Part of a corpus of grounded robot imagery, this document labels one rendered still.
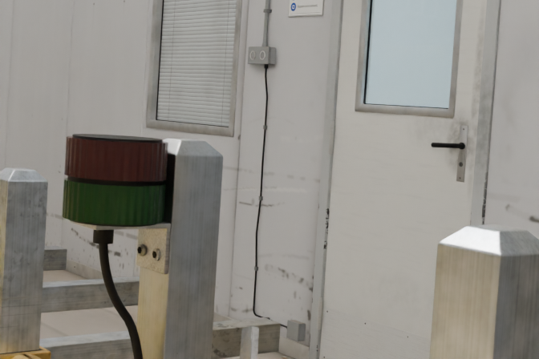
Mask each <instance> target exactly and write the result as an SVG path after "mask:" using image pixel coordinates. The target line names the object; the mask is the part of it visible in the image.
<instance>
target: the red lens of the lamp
mask: <svg viewBox="0 0 539 359"><path fill-rule="evenodd" d="M167 165H168V142H165V141H163V143H129V142H114V141H102V140H91V139H77V138H72V136H67V140H66V155H65V170H64V174H65V175H68V176H73V177H78V178H85V179H94V180H115V181H162V180H166V179H167Z"/></svg>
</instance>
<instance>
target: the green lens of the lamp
mask: <svg viewBox="0 0 539 359"><path fill-rule="evenodd" d="M165 192H166V184H165V183H163V184H162V185H158V186H141V187H137V186H112V185H100V184H85V183H79V182H74V181H70V180H68V179H67V178H65V179H64V185H63V214H62V217H63V218H65V219H68V220H74V221H79V222H86V223H93V224H118V225H143V224H158V223H162V222H164V206H165Z"/></svg>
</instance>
